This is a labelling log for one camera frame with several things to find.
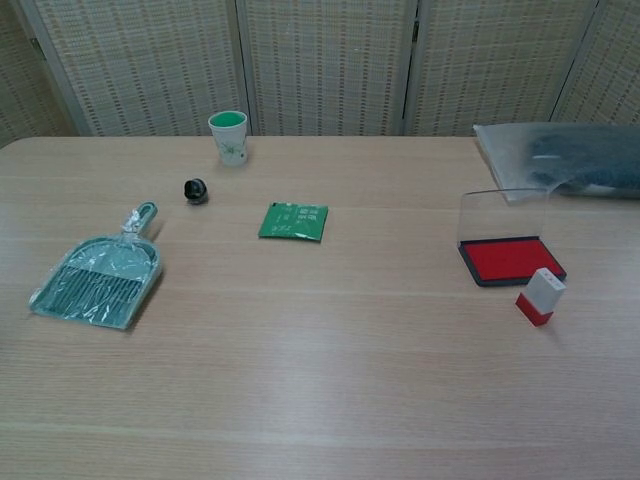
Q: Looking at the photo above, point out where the small red white stamp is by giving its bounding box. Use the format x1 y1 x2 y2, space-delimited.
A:
515 267 568 329

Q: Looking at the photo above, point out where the green sachet packet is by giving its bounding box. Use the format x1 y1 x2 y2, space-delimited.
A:
257 201 330 244

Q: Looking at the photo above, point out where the white paper cup green inside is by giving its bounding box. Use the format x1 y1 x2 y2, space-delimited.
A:
207 110 250 167

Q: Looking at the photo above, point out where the small black round cap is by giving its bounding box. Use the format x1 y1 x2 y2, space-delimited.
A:
182 176 211 206

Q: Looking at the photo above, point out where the woven bamboo folding screen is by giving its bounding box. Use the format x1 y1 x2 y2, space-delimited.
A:
0 0 640 151

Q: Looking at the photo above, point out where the red ink pad case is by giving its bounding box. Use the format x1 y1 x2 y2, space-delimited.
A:
457 187 569 289

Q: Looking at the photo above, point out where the green dustpan set in wrap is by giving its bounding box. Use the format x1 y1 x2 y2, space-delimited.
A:
28 200 165 332

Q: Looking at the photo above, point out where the clear bag with black contents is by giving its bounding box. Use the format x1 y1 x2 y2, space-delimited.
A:
472 122 640 206

